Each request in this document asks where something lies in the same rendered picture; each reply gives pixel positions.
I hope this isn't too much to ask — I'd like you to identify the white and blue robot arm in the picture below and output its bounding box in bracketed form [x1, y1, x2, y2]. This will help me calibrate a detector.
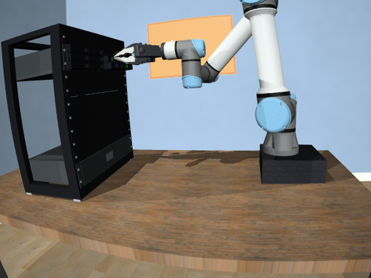
[164, 0, 299, 156]

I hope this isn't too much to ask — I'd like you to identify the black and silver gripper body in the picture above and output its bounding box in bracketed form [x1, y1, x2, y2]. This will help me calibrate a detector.
[136, 42, 167, 63]

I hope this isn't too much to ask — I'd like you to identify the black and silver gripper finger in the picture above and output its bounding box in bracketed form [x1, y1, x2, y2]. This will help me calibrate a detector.
[114, 56, 143, 65]
[114, 43, 142, 57]

